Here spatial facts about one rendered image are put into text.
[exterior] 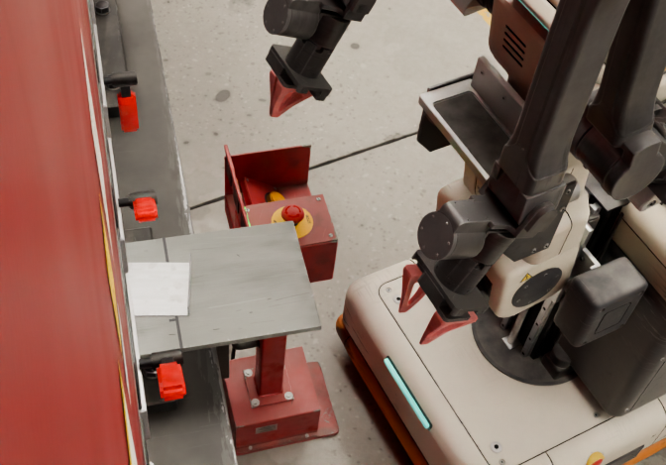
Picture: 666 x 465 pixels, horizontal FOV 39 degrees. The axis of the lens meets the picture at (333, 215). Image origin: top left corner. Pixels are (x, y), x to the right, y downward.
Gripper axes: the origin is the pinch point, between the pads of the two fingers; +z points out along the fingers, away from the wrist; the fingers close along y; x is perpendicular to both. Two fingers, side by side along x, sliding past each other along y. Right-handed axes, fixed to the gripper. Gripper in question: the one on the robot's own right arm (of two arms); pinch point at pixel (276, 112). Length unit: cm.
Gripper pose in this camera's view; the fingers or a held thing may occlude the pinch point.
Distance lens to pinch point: 149.0
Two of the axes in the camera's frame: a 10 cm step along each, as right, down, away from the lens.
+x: 7.5, 0.0, 6.7
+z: -4.7, 7.0, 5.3
